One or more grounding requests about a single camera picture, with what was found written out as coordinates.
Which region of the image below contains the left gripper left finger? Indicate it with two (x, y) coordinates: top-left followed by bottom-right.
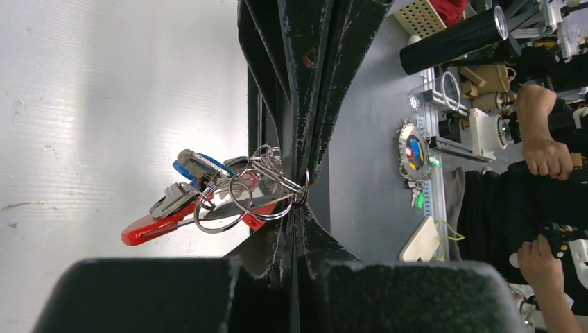
(223, 210), (294, 332)

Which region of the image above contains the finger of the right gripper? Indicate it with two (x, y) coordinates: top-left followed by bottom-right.
(307, 0), (393, 182)
(237, 1), (334, 182)

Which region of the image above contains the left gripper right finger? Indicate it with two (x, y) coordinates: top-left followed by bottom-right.
(294, 205), (358, 332)

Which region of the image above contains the key organizer with red handle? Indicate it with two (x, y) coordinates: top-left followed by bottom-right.
(121, 144), (310, 246)

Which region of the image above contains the blue key tag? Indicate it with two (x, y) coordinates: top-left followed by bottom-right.
(172, 153), (234, 185)

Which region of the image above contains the round key organizer with keys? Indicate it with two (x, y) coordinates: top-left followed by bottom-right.
(396, 117), (441, 212)

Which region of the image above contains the person's second hand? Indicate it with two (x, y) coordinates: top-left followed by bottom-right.
(517, 235), (565, 300)

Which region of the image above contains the person's hand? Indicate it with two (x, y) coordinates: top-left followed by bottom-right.
(523, 137), (573, 180)

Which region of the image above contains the white device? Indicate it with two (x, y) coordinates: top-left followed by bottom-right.
(399, 215), (441, 262)

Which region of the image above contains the black cylinder flashlight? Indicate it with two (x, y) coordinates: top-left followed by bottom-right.
(399, 6), (508, 75)

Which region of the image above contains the person operator dark shirt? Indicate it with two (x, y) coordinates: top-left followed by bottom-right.
(457, 83), (588, 333)

